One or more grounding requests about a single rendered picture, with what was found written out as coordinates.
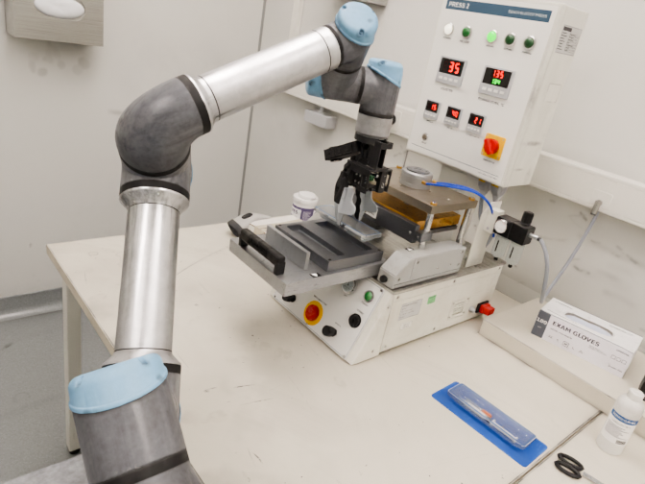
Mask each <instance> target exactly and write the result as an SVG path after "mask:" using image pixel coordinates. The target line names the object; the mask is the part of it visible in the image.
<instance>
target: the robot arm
mask: <svg viewBox="0 0 645 484"><path fill-rule="evenodd" d="M377 28H378V19H377V16H376V14H375V13H374V11H373V10H372V9H371V8H370V7H369V6H367V5H365V4H363V3H360V2H348V3H346V4H344V5H342V7H341V8H340V9H339V11H338V13H337V14H336V16H335V20H334V21H333V22H331V23H328V24H326V25H323V26H321V27H319V28H317V29H314V30H312V31H309V32H307V33H304V34H302V35H299V36H295V37H293V38H290V39H288V40H285V41H283V42H280V43H278V44H276V45H274V46H271V47H269V48H266V49H264V50H261V51H259V52H256V53H254V54H251V55H249V56H246V57H244V58H242V59H240V60H236V61H233V62H230V63H228V64H225V65H223V66H220V67H218V68H215V69H213V70H210V71H208V72H205V73H203V74H201V75H199V76H196V77H191V76H189V75H187V74H182V75H179V76H177V77H175V78H173V79H170V80H168V81H166V82H163V83H161V84H159V85H157V86H155V87H153V88H151V89H150V90H148V91H146V92H145V93H143V94H142V95H140V96H139V97H138V98H136V99H135V100H134V101H132V102H131V103H130V104H129V105H128V106H127V107H126V108H125V110H124V111H123V113H122V114H121V115H120V117H119V119H118V122H117V124H116V129H115V143H116V147H117V150H118V153H119V157H120V159H121V164H122V170H121V181H120V189H119V202H120V204H121V205H122V206H123V207H124V208H125V209H126V210H127V222H126V232H125V243H124V252H123V263H122V274H121V284H120V294H119V304H118V315H117V326H116V336H115V346H114V353H113V355H112V356H111V357H110V358H109V359H108V360H107V361H106V362H104V363H103V365H102V369H99V370H96V371H93V372H90V373H87V374H84V375H79V376H76V377H74V378H73V379H72V380H71V381H70V383H69V385H68V394H69V402H68V404H69V408H70V410H71V411H72V414H73V418H74V422H75V426H76V430H77V435H78V439H79V444H80V448H81V453H82V457H83V461H84V469H85V473H86V478H87V482H88V484H203V483H202V482H201V480H200V479H199V478H198V476H197V475H196V473H195V472H194V470H193V468H192V466H191V463H190V459H189V456H188V452H187V449H186V444H185V442H184V438H183V434H182V430H181V427H180V417H181V408H180V403H179V393H180V372H181V363H180V362H179V361H178V360H177V359H176V358H175V357H174V356H173V354H172V347H173V330H174V314H175V296H176V279H177V263H178V245H179V216H180V215H181V214H182V213H183V212H184V211H185V210H186V209H187V208H189V201H190V186H191V183H192V180H193V167H192V163H191V144H192V143H193V142H194V141H195V140H196V139H197V138H198V137H200V136H202V135H204V134H206V133H210V132H211V131H212V129H213V126H214V123H215V122H217V121H220V120H222V119H224V118H226V117H229V116H231V115H232V114H234V113H237V112H239V111H241V110H243V109H247V108H249V107H251V106H253V105H256V104H258V103H260V102H262V101H265V100H267V99H269V98H271V97H274V96H276V95H277V94H279V93H282V92H284V91H286V90H288V89H291V88H293V87H295V86H297V85H301V84H303V83H305V90H306V93H307V94H308V95H310V96H314V97H319V98H323V99H324V100H325V99H329V100H335V101H342V102H348V103H353V104H360V106H359V110H358V115H357V120H356V125H355V131H356V132H355V135H354V139H356V140H355V141H352V142H348V143H346V144H343V145H339V146H333V147H329V149H326V150H323V151H324V159H325V160H330V162H337V161H341V160H343V159H344V158H348V157H350V159H348V160H347V163H346V164H345V165H344V170H343V171H341V174H340V176H339V178H338V179H337V181H336V185H335V191H334V202H335V204H334V209H335V218H336V223H337V225H339V226H340V224H341V221H342V219H343V214H344V215H350V216H352V215H353V214H354V215H355V218H356V219H357V220H359V221H361V219H362V217H363V215H364V212H365V211H367V212H373V213H374V212H376V211H377V204H376V203H375V202H374V201H373V199H372V197H371V192H372V191H375V192H377V193H383V192H384V191H386V192H388V188H389V184H390V180H391V176H392V172H393V169H390V168H388V167H386V166H384V165H383V164H384V160H385V155H386V152H387V150H392V149H393V145H394V144H393V143H392V142H390V141H388V136H389V135H390V130H391V126H392V123H393V118H394V111H395V107H396V102H397V98H398V93H399V90H400V89H401V82H402V76H403V66H402V64H401V63H399V62H396V61H392V60H383V59H378V58H370V59H369V63H368V64H367V66H362V64H363V61H364V59H365V57H366V55H367V53H368V51H369V49H370V46H371V45H372V44H373V42H374V36H375V34H376V31H377ZM388 175H389V179H388V183H387V186H386V185H385V183H386V179H387V176H388ZM348 186H353V187H355V188H356V192H355V195H356V197H357V200H356V203H355V205H354V204H353V202H352V198H353V195H354V190H353V188H351V187H348Z"/></svg>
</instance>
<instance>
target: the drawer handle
mask: <svg viewBox="0 0 645 484"><path fill-rule="evenodd" d="M238 245H239V246H241V247H243V246H248V245H250V246H251V247H252V248H253V249H255V250H256V251H257V252H258V253H260V254H261V255H262V256H264V257H265V258H266V259H267V260H269V261H270V262H271V263H272V264H274V266H275V267H274V274H275V275H276V276H278V275H283V274H284V270H285V264H286V262H285V256H284V255H283V254H281V253H280V252H278V251H277V250H276V249H275V248H273V247H272V246H271V245H269V244H268V243H267V242H265V241H264V240H263V239H261V238H260V237H259V236H257V235H256V234H255V233H253V232H252V231H251V230H249V229H241V232H240V235H239V243H238Z"/></svg>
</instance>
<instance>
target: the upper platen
mask: <svg viewBox="0 0 645 484"><path fill-rule="evenodd" d="M371 197H372V199H373V200H374V201H375V202H376V203H378V204H380V205H382V206H384V207H386V208H388V209H390V210H392V211H394V212H395V213H397V214H399V215H401V216H403V217H405V218H407V219H409V220H411V221H413V222H415V223H416V224H418V225H420V228H419V230H423V227H424V223H425V220H426V216H427V213H426V212H424V211H422V210H420V209H418V208H416V207H414V206H411V205H409V204H407V203H405V202H403V201H401V200H399V199H398V198H396V197H394V196H392V195H390V194H388V193H386V192H383V193H377V192H375V191H372V192H371ZM460 217H461V215H460V214H458V213H456V212H454V211H450V212H444V213H437V214H434V218H433V221H432V225H431V229H430V231H432V232H433V233H437V232H442V231H448V230H456V229H457V227H458V226H456V225H457V224H458V223H459V220H460Z"/></svg>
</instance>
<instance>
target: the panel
mask: <svg viewBox="0 0 645 484"><path fill-rule="evenodd" d="M357 282H358V286H357V289H356V291H355V292H354V293H352V294H347V293H345V292H344V291H343V288H342V284H341V283H340V284H336V285H332V286H328V287H324V288H320V289H316V290H312V291H308V292H303V293H299V294H296V295H295V296H296V300H295V301H294V302H285V301H284V300H282V295H280V294H279V293H278V292H277V291H275V293H274V295H273V298H274V299H276V300H277V301H278V302H279V303H280V304H281V305H283V306H284V307H285V308H286V309H287V310H288V311H289V312H291V313H292V314H293V315H294V316H295V317H296V318H297V319H299V320H300V321H301V322H302V323H303V324H304V325H305V326H307V327H308V328H309V329H310V330H311V331H312V332H314V333H315V334H316V335H317V336H318V337H319V338H320V339H322V340H323V341H324V342H325V343H326V344H327V346H329V347H330V348H331V349H332V350H334V351H335V352H336V353H338V354H339V355H340V356H341V357H342V358H343V359H344V360H346V359H347V357H348V356H349V354H350V352H351V350H352V349H353V347H354V345H355V343H356V342H357V340H358V338H359V336H360V335H361V333H362V331H363V329H364V328H365V326H366V324H367V322H368V321H369V319H370V317H371V315H372V313H373V311H374V310H375V308H376V307H377V305H378V304H379V302H380V300H381V298H382V297H383V295H384V293H385V291H386V290H385V289H384V288H382V287H381V286H379V285H378V284H376V283H375V282H374V281H372V280H371V279H369V278H361V279H357ZM366 292H371V293H372V298H371V299H370V300H369V301H366V300H365V298H364V295H365V293H366ZM310 304H314V305H316V306H317V307H318V308H319V310H320V313H319V316H318V318H317V319H316V320H315V321H309V320H307V319H306V317H305V310H306V308H307V307H308V306H309V305H310ZM352 314H355V315H357V316H358V317H359V320H360V321H359V324H358V325H357V326H356V327H352V326H351V325H350V324H349V323H348V319H349V317H350V316H351V315H352ZM324 326H331V327H334V328H336V329H337V335H335V336H334V337H332V336H331V337H328V336H324V335H323V333H322V330H323V327H324Z"/></svg>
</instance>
